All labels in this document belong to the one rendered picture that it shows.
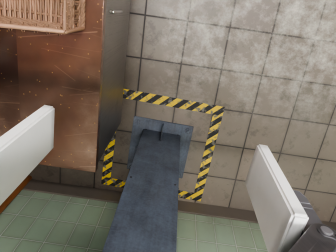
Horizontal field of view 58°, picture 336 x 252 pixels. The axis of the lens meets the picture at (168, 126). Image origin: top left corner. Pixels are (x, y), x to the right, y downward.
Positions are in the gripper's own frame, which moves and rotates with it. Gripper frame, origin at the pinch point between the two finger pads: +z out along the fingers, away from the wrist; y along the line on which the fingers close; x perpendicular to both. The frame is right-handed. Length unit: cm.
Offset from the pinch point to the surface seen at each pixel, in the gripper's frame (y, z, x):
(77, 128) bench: -27, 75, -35
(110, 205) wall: -20, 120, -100
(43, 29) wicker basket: -32, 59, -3
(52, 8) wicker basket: -37, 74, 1
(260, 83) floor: 44, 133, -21
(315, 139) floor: 81, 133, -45
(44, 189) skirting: -59, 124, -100
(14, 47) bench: -48, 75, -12
